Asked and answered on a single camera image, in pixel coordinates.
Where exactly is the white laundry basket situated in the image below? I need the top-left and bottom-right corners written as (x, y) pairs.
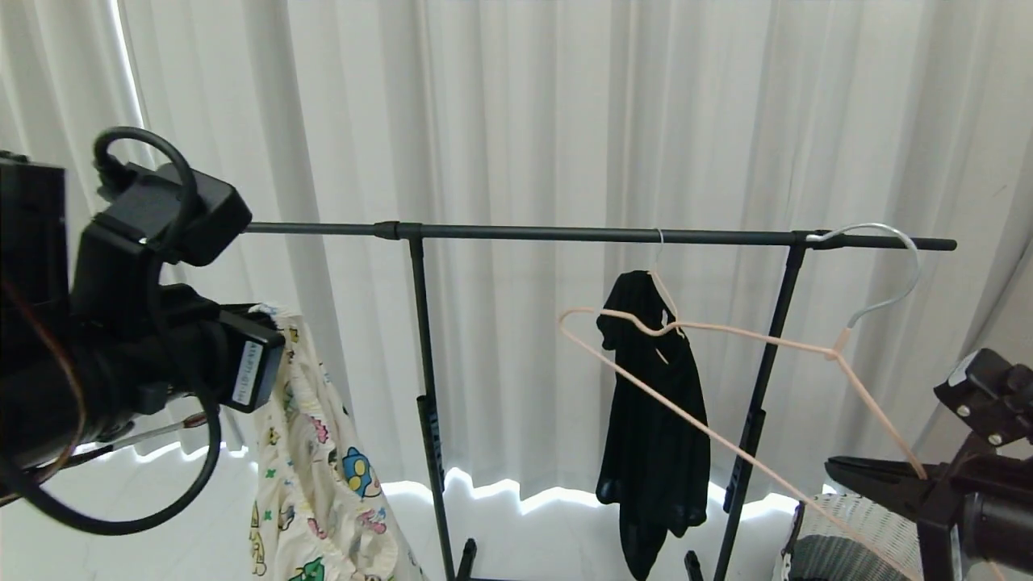
top-left (780, 492), bottom-right (929, 581)

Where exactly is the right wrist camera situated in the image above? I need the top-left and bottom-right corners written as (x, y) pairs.
top-left (935, 349), bottom-right (1033, 487)

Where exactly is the black clothes rack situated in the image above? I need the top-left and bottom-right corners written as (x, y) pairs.
top-left (242, 219), bottom-right (958, 581)

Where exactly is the cream printed garment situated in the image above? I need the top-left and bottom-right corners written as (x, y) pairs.
top-left (249, 304), bottom-right (429, 581)

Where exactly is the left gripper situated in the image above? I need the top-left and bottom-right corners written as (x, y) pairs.
top-left (133, 282), bottom-right (288, 414)

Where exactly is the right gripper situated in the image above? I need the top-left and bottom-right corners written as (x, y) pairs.
top-left (916, 460), bottom-right (1033, 581)

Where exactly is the white curtain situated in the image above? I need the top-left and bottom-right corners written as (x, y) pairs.
top-left (0, 0), bottom-right (1033, 517)

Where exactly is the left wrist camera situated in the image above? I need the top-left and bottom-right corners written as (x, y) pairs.
top-left (71, 161), bottom-right (253, 340)

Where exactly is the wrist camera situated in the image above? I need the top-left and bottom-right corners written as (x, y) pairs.
top-left (935, 349), bottom-right (1033, 487)
top-left (71, 161), bottom-right (253, 340)

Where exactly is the black garment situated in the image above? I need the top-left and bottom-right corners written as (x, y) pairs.
top-left (595, 270), bottom-right (712, 581)

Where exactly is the pink clothes hanger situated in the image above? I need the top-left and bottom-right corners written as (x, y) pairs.
top-left (557, 223), bottom-right (929, 581)
top-left (646, 228), bottom-right (688, 340)

